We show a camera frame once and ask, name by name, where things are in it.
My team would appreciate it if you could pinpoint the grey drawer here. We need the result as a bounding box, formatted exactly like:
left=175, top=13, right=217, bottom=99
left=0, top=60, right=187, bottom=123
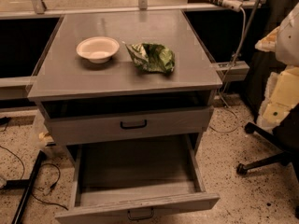
left=45, top=106, right=213, bottom=146
left=56, top=134, right=220, bottom=224

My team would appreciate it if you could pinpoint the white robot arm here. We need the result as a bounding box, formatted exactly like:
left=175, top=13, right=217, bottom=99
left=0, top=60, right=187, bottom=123
left=255, top=4, right=299, bottom=131

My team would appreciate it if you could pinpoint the grey drawer cabinet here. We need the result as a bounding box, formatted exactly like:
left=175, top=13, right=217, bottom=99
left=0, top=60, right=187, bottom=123
left=27, top=9, right=223, bottom=161

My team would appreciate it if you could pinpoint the grey top drawer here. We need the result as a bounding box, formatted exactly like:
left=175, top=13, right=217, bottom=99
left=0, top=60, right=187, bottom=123
left=45, top=106, right=213, bottom=146

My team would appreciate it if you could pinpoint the black office chair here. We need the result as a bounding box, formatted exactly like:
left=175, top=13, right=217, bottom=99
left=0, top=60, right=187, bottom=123
left=234, top=108, right=299, bottom=224

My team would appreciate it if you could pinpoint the green chip bag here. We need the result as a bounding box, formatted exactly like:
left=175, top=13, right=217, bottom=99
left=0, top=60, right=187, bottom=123
left=125, top=43, right=175, bottom=74

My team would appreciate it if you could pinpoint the white bowl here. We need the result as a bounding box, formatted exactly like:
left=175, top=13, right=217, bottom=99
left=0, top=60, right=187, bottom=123
left=76, top=36, right=120, bottom=63

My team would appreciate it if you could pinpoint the black metal floor bar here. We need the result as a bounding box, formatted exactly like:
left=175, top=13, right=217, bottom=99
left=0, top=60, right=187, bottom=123
left=11, top=151, right=47, bottom=224

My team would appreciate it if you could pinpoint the metal pole with bracket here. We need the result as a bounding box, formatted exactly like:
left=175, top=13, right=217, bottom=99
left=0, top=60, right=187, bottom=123
left=220, top=0, right=261, bottom=83

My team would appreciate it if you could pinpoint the white cable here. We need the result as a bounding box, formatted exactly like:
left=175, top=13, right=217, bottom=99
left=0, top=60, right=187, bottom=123
left=208, top=7, right=247, bottom=134

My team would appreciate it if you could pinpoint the black floor cable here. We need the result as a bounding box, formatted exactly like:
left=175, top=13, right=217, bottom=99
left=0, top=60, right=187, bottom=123
left=0, top=145, right=69, bottom=212

